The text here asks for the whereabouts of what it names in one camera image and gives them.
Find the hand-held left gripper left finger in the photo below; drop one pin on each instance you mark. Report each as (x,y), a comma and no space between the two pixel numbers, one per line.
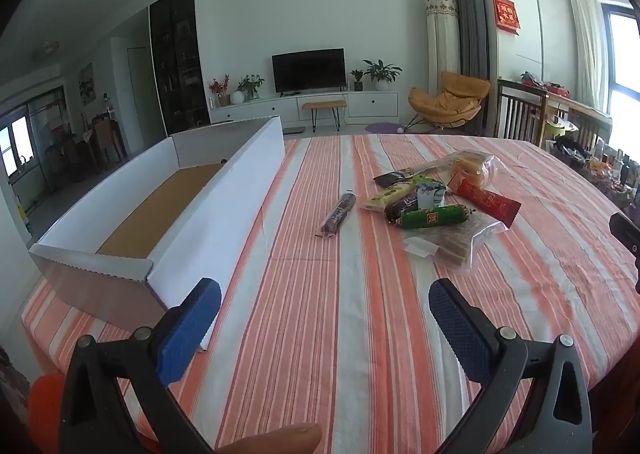
(192,329)

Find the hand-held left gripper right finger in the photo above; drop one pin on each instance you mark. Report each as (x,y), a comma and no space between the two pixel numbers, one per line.
(460,334)

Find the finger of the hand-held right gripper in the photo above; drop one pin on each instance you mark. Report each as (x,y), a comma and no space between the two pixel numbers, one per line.
(626,233)

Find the clear bag of biscuits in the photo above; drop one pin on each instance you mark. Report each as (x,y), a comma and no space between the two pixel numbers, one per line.
(452,241)

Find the white cardboard box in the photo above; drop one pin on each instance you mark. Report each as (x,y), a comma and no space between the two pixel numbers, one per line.
(210,234)

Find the green sausage stick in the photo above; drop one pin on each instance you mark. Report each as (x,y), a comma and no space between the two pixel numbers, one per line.
(435,218)

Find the red snack packet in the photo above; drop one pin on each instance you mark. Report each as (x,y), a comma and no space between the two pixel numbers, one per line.
(485,200)

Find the blue white candy packet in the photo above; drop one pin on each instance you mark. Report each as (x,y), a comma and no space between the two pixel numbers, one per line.
(430,195)

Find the long black yellow snack packet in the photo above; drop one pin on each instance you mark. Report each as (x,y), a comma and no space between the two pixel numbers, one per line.
(387,196)

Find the green wafer packet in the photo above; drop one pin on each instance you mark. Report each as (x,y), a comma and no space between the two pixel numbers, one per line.
(425,178)

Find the clear bag of sliced bread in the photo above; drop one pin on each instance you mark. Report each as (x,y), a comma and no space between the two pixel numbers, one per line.
(470,166)

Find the brown Snickers bar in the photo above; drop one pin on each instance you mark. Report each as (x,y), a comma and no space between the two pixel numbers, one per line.
(337,214)

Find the pile of assorted goods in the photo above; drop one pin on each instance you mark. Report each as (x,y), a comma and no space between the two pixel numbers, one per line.
(600,163)

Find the orange striped tablecloth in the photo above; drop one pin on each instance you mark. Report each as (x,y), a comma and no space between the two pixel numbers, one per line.
(350,309)

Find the dark framed window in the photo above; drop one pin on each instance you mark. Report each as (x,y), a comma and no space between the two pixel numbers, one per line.
(625,73)

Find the orange object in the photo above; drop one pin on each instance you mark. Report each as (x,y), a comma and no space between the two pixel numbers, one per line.
(45,409)

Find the white sheer curtain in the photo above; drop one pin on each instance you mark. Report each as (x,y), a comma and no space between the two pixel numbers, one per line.
(587,43)

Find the wooden dining chair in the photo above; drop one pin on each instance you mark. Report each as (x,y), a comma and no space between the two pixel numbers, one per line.
(107,138)

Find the orange lounge chair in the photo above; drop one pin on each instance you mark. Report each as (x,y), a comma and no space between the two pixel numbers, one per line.
(450,101)

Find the purple floor mat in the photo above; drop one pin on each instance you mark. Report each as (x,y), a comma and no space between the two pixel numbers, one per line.
(382,127)

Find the dark flat floor scale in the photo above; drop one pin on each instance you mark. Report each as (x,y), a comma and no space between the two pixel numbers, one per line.
(295,129)

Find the white interior door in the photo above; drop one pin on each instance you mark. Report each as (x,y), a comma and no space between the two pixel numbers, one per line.
(140,98)

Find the white round vase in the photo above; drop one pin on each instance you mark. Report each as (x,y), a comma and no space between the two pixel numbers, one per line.
(236,96)

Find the red flowers in vase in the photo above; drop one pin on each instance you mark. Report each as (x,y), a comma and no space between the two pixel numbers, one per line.
(220,88)

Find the glass sliding door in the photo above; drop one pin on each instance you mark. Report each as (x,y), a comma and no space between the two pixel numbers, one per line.
(30,148)

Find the white television cabinet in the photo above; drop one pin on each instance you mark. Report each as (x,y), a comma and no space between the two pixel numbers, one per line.
(370,106)

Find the green plant in glass vase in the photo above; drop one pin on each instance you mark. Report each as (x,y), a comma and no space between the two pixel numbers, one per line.
(251,86)

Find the wooden stool with black legs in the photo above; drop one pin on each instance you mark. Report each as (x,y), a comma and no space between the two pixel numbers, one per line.
(324,104)

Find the black glass display cabinet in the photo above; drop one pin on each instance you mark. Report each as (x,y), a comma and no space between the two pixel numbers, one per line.
(177,68)

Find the air conditioner with patterned cover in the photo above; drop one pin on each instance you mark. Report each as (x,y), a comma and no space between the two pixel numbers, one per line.
(441,43)

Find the large leafy potted plant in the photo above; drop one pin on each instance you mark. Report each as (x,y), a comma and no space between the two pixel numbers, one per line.
(382,73)

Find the small plant in dark pot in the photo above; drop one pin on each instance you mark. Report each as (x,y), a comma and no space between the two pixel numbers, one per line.
(357,81)

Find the grey curtain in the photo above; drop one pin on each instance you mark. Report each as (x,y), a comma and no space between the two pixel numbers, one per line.
(465,8)

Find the black television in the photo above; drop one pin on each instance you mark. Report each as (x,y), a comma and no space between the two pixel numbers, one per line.
(309,71)

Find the round ceiling lamp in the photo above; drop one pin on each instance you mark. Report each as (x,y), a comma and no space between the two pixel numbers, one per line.
(46,51)

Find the red wall hanging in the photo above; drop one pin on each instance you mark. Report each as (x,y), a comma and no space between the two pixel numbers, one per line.
(506,13)

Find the framed wall painting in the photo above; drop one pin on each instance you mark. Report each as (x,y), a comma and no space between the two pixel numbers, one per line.
(86,82)

